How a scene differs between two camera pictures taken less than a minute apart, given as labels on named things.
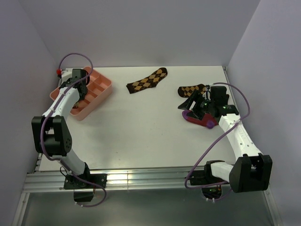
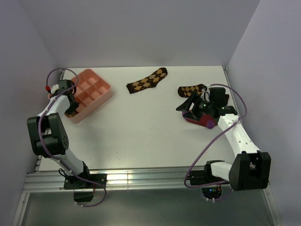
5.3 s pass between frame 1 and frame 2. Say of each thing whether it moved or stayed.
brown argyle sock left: stayed
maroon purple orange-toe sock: stayed
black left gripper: moved
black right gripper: stayed
